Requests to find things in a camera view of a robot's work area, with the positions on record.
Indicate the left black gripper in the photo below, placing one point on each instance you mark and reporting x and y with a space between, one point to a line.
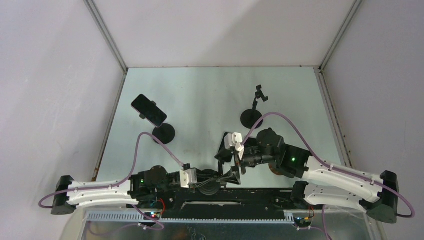
204 178

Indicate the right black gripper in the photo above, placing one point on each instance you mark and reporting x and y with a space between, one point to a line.
234 174

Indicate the teal blue phone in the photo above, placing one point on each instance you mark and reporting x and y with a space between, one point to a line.
229 141

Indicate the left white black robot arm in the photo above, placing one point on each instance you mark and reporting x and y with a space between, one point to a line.
139 189

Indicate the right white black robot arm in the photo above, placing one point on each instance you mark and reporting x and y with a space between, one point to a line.
319 182

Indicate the brown base phone stand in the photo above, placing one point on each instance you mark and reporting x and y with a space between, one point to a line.
274 168

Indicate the left small circuit board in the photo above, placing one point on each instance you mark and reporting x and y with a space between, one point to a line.
151 215

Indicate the small circuit board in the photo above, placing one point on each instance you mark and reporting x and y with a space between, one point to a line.
151 215
303 223

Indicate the right small circuit board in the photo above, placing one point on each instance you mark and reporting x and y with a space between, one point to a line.
303 223

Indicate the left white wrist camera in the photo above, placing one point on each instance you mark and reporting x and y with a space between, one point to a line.
188 176

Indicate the black front mounting rail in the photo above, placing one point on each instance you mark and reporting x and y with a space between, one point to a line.
228 204

